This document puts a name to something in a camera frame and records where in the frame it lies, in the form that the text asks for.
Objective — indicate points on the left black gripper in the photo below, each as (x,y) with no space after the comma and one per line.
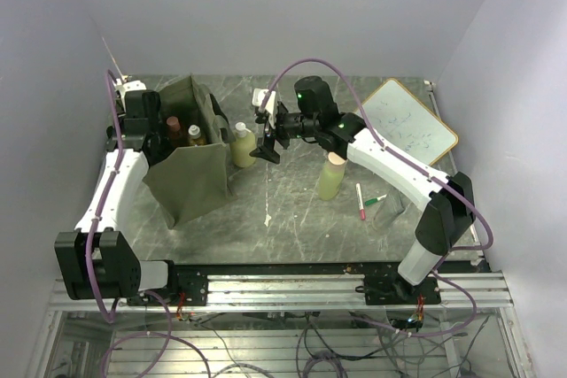
(158,115)

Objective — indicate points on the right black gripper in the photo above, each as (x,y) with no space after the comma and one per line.
(266,150)

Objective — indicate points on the orange bottle pink cap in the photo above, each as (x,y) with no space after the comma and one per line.
(175,132)

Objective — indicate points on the amber liquid clear bottle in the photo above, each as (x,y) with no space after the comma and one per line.
(196,137)

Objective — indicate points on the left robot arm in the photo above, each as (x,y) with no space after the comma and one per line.
(118,271)

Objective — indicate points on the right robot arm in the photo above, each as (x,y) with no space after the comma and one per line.
(446,202)

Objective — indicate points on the olive canvas bag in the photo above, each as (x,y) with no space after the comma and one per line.
(193,180)

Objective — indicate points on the yellow-green pump bottle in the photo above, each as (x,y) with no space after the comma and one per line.
(242,146)

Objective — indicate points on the green bottle peach cap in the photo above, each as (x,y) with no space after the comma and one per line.
(331,176)

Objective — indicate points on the red whiteboard marker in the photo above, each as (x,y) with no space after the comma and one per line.
(360,201)

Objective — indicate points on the green whiteboard marker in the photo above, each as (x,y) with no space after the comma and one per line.
(374,200)

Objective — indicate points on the clear plastic cup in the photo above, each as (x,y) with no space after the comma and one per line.
(389,209)

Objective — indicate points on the yellow-framed whiteboard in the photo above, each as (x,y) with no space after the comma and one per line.
(407,122)

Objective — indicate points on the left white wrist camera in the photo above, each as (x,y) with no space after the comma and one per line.
(123,87)

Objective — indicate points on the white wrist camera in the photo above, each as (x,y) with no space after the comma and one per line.
(123,87)
(264,102)

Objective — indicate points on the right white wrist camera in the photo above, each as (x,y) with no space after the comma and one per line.
(264,102)

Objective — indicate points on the aluminium mounting rail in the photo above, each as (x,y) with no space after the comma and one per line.
(315,287)

